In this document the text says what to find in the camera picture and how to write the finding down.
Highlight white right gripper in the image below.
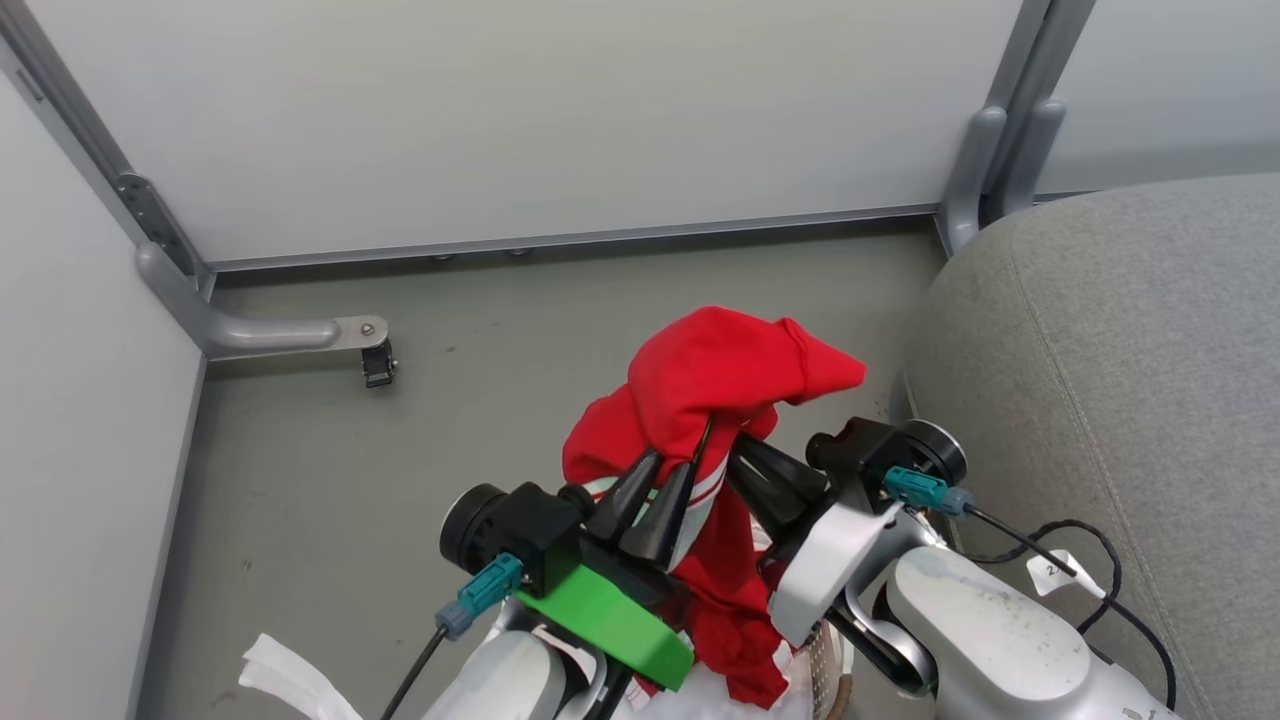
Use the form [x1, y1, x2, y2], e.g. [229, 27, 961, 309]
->
[726, 434, 907, 647]

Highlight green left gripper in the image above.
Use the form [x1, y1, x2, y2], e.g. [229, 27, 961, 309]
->
[515, 415, 715, 693]

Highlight red garment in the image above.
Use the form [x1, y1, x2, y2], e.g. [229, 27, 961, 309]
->
[562, 305, 868, 711]

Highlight white laundry basket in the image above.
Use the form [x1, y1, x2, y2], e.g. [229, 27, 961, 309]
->
[800, 618, 859, 720]

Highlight white sheer garment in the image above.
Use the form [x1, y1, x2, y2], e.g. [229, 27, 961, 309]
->
[625, 660, 816, 720]

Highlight black caster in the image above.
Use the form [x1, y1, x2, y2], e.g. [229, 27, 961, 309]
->
[360, 340, 399, 390]

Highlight white cloth strip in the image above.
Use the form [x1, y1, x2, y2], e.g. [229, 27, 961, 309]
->
[238, 633, 363, 720]

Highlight grey fabric sofa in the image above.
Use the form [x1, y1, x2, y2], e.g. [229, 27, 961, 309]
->
[895, 172, 1280, 720]

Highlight grey metal partition foot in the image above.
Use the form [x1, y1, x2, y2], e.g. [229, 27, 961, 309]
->
[135, 242, 391, 363]

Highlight dark metal hinge plate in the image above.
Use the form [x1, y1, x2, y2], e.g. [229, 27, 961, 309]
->
[113, 172, 201, 279]

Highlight teal cable connector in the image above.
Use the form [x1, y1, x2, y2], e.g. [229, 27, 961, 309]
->
[883, 466, 974, 518]
[435, 553, 524, 641]

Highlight thin black cable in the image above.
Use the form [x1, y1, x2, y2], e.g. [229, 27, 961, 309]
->
[380, 625, 451, 720]
[965, 503, 1178, 713]

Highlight white cable tag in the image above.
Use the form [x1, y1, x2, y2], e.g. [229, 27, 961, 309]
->
[1027, 549, 1079, 599]

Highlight twisted black cable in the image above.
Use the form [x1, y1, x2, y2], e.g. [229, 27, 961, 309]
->
[965, 518, 1123, 636]

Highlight grey curved corner post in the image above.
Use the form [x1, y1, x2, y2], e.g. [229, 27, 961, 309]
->
[935, 0, 1098, 256]

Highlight grey partition frame post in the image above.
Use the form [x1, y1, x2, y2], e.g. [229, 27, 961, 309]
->
[0, 0, 213, 296]

